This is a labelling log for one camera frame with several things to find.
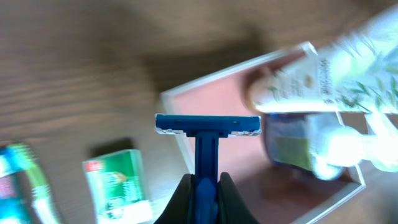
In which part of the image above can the blue disposable razor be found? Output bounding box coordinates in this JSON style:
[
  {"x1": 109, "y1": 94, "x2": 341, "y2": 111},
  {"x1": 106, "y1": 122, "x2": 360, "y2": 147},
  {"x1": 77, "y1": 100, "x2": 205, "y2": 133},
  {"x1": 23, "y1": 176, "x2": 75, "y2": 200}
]
[{"x1": 155, "y1": 114, "x2": 261, "y2": 224}]

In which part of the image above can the green white toothbrush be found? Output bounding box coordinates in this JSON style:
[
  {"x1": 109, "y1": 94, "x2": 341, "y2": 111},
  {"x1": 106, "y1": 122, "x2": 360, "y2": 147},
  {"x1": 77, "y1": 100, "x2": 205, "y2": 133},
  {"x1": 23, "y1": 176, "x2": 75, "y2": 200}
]
[{"x1": 7, "y1": 142, "x2": 63, "y2": 224}]

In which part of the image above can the green Dettol soap box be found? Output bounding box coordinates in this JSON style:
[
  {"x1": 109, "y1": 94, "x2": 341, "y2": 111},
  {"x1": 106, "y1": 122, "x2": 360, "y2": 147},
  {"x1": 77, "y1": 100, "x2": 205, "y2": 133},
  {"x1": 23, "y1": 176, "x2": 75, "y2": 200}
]
[{"x1": 82, "y1": 149, "x2": 153, "y2": 224}]

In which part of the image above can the green white toothpaste tube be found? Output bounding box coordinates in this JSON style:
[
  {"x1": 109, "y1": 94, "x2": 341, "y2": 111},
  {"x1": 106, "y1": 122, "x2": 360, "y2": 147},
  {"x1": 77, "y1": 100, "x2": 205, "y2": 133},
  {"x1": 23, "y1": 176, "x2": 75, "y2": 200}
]
[{"x1": 1, "y1": 146, "x2": 32, "y2": 224}]

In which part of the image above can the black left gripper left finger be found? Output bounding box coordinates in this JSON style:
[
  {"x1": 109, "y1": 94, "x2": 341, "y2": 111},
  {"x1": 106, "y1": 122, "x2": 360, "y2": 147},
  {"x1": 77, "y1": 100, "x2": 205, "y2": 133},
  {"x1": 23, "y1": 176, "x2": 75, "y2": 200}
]
[{"x1": 154, "y1": 174, "x2": 195, "y2": 224}]

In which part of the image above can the clear bottle with dark base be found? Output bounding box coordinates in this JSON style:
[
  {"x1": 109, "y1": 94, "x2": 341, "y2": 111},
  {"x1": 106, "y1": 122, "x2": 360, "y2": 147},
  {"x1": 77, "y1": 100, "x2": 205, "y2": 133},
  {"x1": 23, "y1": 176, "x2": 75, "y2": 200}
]
[{"x1": 264, "y1": 112, "x2": 398, "y2": 181}]

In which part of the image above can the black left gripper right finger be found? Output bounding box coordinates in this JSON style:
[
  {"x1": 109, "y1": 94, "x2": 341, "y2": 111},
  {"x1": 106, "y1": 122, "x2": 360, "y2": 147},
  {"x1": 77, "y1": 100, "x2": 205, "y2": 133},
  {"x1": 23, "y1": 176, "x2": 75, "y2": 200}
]
[{"x1": 216, "y1": 172, "x2": 259, "y2": 224}]

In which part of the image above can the white box with pink interior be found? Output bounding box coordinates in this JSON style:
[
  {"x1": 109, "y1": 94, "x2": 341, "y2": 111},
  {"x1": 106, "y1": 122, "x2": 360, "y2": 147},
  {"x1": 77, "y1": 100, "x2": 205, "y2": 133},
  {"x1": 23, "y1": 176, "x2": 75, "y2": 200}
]
[{"x1": 160, "y1": 42, "x2": 366, "y2": 223}]

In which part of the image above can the white cream tube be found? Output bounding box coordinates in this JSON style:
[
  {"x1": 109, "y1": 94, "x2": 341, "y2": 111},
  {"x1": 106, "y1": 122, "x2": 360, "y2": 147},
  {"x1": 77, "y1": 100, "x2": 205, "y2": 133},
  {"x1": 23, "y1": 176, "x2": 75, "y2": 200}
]
[{"x1": 249, "y1": 6, "x2": 397, "y2": 114}]

